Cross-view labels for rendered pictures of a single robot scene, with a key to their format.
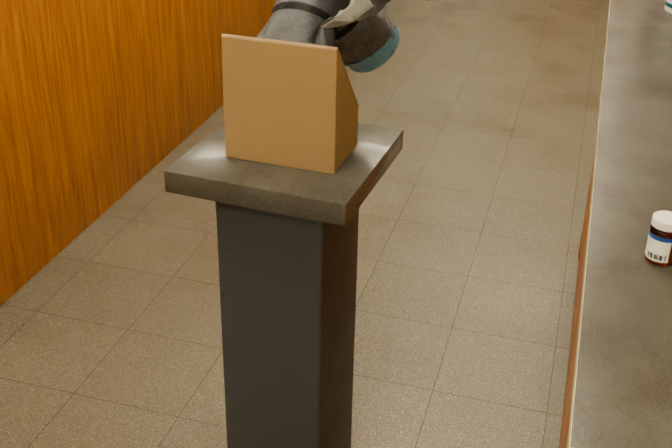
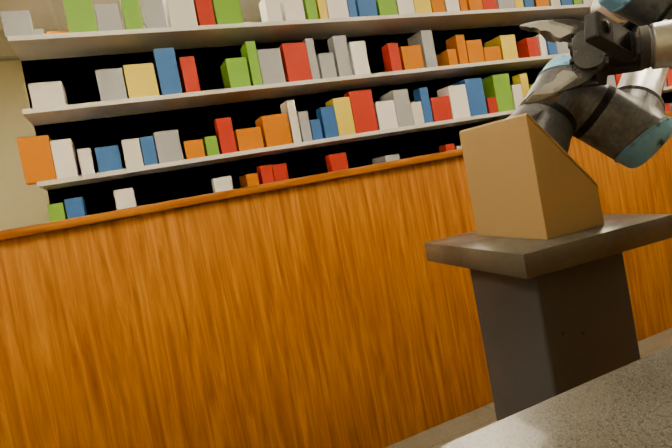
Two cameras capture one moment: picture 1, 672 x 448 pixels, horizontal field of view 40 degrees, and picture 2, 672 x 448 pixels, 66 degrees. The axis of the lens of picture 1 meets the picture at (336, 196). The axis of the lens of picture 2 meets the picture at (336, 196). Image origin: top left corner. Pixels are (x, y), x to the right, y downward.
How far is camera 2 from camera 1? 88 cm
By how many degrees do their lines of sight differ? 56
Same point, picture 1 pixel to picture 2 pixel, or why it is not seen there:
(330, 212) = (514, 264)
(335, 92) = (532, 155)
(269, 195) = (475, 253)
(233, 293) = (493, 364)
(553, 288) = not seen: outside the picture
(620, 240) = not seen: outside the picture
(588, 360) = (595, 390)
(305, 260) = (532, 330)
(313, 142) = (526, 209)
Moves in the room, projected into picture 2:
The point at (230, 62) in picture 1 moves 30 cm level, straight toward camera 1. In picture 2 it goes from (466, 152) to (370, 169)
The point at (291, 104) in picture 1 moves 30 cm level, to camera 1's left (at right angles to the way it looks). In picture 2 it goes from (506, 176) to (391, 192)
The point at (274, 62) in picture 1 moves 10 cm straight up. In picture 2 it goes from (490, 142) to (480, 89)
